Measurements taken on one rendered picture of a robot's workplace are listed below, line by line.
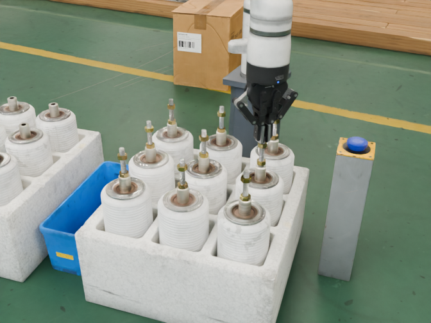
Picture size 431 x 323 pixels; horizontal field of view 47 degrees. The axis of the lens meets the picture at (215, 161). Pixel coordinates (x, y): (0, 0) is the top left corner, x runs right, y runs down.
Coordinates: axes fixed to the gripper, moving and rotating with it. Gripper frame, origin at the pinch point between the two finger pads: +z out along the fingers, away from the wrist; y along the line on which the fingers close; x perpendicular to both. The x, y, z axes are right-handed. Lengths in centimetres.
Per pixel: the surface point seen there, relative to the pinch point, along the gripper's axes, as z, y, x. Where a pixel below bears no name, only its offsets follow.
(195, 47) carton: 19, 31, 105
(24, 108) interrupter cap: 10, -38, 53
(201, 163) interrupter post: 8.4, -9.5, 7.2
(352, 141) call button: 2.5, 16.5, -6.3
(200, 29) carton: 12, 33, 104
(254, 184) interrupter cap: 10.1, -2.2, -1.9
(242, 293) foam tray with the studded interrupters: 22.1, -11.9, -16.0
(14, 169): 12, -44, 26
